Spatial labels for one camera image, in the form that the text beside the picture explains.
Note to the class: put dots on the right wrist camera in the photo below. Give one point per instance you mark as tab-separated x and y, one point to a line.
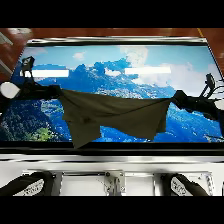
209	82

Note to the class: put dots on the silver frame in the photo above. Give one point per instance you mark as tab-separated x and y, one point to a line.
113	173

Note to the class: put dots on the olive green T-shirt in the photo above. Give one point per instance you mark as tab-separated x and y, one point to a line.
113	115

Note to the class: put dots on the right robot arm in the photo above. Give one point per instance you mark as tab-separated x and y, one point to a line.
203	106

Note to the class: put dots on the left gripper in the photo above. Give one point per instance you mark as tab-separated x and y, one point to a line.
52	91

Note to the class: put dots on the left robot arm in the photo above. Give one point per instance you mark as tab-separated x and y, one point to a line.
20	90

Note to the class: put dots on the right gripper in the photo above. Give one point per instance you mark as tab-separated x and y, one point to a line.
181	98

